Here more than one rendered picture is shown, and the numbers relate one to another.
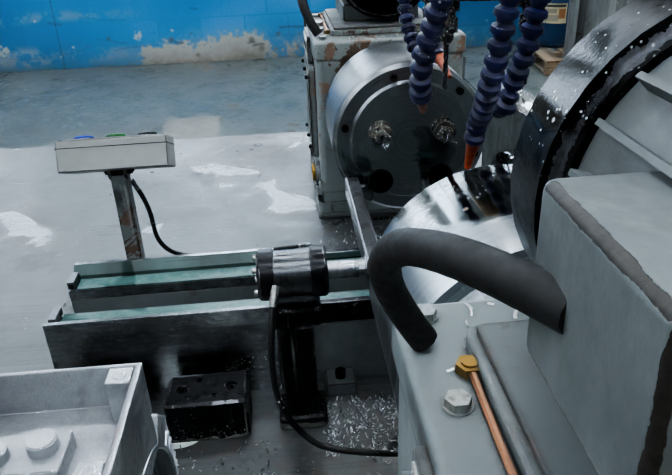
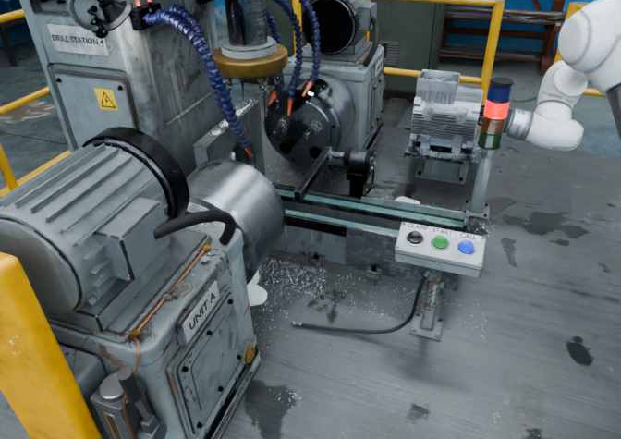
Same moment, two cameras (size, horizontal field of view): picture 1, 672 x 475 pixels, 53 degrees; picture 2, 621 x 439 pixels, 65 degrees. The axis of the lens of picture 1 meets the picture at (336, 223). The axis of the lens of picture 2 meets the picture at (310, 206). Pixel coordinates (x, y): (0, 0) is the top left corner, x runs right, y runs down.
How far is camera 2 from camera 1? 189 cm
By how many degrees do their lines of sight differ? 115
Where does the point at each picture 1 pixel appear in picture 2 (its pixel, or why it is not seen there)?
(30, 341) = (495, 300)
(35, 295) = (509, 347)
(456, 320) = (355, 67)
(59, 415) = (434, 89)
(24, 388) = (441, 84)
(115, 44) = not seen: outside the picture
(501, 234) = (325, 77)
